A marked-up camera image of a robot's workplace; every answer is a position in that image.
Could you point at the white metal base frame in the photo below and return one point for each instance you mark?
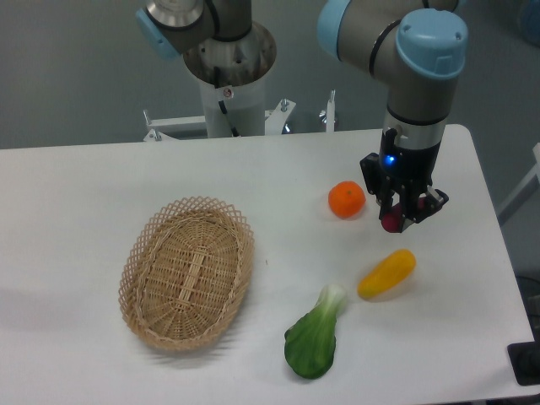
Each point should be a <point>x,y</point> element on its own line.
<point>276,122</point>

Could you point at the white frame at right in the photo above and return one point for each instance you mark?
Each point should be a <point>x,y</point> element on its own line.
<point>521,193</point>

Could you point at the green bok choy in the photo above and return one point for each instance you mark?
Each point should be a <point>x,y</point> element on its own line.
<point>310,343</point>

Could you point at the purple red sweet potato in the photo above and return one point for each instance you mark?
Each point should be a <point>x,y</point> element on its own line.
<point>394,221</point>

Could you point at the orange tangerine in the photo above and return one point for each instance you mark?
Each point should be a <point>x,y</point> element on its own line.
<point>346,199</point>

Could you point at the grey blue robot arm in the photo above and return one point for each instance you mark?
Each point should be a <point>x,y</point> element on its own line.
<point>416,48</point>

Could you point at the yellow mango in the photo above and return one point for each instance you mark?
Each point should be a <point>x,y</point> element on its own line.
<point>387,274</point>

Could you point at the black box at table edge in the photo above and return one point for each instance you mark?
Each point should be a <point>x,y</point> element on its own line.
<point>524,358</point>

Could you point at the woven wicker basket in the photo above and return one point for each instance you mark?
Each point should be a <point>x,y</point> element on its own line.
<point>187,274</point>

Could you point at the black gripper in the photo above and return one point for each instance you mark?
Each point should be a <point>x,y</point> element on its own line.
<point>396,169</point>

